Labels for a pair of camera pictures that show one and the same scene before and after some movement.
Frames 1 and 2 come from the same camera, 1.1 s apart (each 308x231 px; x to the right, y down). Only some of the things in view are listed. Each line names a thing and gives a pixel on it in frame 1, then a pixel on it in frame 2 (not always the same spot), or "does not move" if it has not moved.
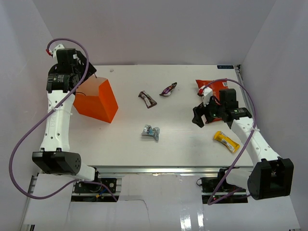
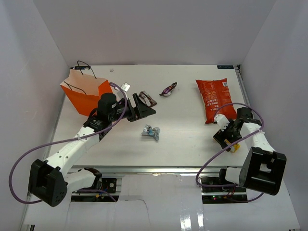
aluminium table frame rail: [158, 170] does not move
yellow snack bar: [233, 146] does not move
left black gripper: [83, 68] to [144, 110]
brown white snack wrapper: [149, 101] does not move
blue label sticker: [225, 67] does not move
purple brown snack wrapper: [166, 91] does not move
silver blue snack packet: [148, 130] does not move
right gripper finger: [199, 120] to [224, 145]
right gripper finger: [200, 109] to [220, 136]
